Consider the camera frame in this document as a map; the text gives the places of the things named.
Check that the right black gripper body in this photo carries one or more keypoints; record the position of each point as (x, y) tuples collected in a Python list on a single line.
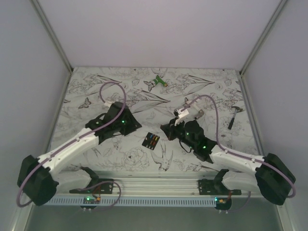
[(176, 131)]

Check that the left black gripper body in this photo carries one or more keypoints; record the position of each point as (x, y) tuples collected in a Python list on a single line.
[(127, 125)]

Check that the black fuse box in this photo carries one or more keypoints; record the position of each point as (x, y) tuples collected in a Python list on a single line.
[(150, 144)]

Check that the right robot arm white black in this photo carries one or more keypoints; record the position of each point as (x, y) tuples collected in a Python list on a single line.
[(267, 175)]

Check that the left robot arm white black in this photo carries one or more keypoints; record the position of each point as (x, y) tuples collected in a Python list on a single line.
[(41, 178)]

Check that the metal pipe elbow fitting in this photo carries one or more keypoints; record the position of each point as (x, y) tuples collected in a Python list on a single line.
[(198, 111)]

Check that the floral printed table mat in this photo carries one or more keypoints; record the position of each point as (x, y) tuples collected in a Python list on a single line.
[(152, 106)]

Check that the small hammer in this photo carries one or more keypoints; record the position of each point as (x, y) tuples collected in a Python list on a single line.
[(236, 111)]

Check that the right controller board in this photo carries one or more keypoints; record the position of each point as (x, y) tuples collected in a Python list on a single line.
[(223, 204)]

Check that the controller board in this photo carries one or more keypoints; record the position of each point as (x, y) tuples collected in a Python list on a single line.
[(223, 204), (89, 203)]

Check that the left controller board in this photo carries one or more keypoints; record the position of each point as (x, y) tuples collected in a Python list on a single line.
[(89, 203)]

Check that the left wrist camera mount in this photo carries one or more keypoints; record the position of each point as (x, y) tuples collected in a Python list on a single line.
[(108, 103)]

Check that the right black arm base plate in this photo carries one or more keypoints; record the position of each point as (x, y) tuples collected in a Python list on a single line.
[(212, 187)]

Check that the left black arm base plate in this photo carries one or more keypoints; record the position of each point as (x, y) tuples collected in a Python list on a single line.
[(105, 188)]

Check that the white slotted cable duct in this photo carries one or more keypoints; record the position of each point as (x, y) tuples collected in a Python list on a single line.
[(139, 201)]

